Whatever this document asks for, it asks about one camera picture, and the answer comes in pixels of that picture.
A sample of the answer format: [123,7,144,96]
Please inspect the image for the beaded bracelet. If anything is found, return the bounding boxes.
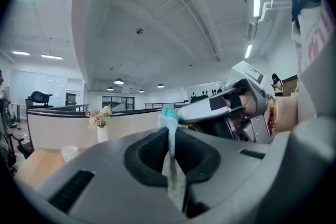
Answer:
[266,95,279,136]

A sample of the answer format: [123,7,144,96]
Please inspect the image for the black framed glass doors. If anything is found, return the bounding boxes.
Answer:
[101,95,136,111]

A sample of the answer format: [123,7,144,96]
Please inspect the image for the white shirt pink print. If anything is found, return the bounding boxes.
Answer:
[291,1,336,77]

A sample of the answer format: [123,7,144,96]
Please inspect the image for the person's right forearm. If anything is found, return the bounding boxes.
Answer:
[272,90,320,134]

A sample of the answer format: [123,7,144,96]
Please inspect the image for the ceiling air conditioner unit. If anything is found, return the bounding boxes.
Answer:
[246,20,259,41]

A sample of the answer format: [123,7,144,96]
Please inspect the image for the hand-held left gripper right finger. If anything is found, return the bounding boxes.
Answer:
[176,128,274,224]

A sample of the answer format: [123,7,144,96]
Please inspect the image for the black metal railing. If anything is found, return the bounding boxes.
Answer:
[144,102,186,110]

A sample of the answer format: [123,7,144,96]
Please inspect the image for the white ceramic vase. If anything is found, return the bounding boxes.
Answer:
[97,125,109,144]

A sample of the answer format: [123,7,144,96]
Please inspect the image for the pink flower bouquet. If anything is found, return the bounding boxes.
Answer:
[85,104,113,130]

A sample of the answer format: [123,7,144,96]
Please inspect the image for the white mug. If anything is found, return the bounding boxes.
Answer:
[60,145,79,163]

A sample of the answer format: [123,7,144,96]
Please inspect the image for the group of black wall decals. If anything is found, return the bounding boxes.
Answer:
[189,88,224,103]

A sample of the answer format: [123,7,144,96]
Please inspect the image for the black office chair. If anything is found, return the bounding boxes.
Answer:
[5,133,35,166]
[25,90,55,110]

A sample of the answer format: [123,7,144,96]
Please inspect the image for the person's right hand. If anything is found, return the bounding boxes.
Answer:
[240,93,257,116]

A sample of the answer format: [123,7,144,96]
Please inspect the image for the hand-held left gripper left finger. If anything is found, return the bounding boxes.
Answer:
[35,127,184,224]

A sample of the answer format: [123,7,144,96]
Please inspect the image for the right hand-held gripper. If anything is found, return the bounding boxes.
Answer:
[177,60,273,144]

